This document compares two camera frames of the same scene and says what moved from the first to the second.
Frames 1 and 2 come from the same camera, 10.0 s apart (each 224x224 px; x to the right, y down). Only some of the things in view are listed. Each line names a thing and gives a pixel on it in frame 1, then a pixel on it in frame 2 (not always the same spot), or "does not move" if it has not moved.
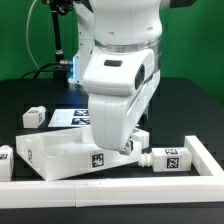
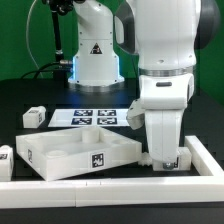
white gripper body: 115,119 -> 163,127
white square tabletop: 61,153 does not move
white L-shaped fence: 208,185 does not move
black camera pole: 63,7 does not move
